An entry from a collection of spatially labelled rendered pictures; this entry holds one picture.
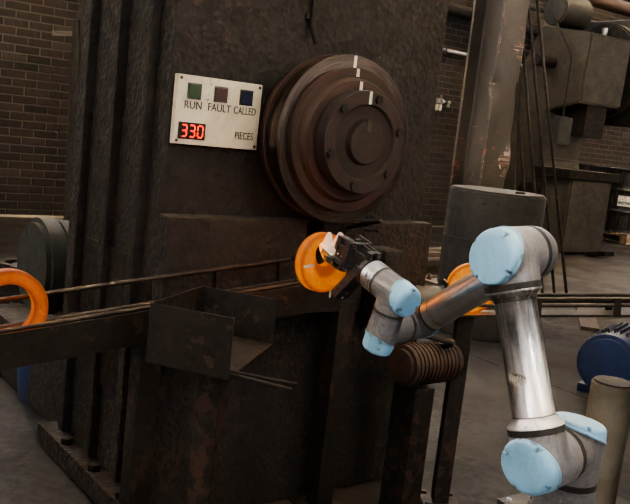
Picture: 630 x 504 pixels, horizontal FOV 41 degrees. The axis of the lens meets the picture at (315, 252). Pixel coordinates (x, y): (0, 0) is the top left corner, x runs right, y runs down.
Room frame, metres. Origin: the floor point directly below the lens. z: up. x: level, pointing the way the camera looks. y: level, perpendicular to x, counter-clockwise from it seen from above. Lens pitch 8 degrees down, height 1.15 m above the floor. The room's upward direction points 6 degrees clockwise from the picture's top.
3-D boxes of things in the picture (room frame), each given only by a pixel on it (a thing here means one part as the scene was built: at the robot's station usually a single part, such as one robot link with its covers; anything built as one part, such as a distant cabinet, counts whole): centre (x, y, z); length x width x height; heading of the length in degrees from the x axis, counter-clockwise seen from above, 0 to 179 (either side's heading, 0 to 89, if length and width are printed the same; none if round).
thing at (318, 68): (2.44, -0.03, 1.11); 0.47 x 0.06 x 0.47; 127
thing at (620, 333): (4.14, -1.57, 0.17); 0.57 x 0.31 x 0.34; 147
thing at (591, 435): (1.74, -0.59, 0.53); 0.13 x 0.12 x 0.14; 136
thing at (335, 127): (2.36, -0.09, 1.11); 0.28 x 0.06 x 0.28; 127
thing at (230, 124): (2.32, 0.30, 1.15); 0.26 x 0.02 x 0.18; 127
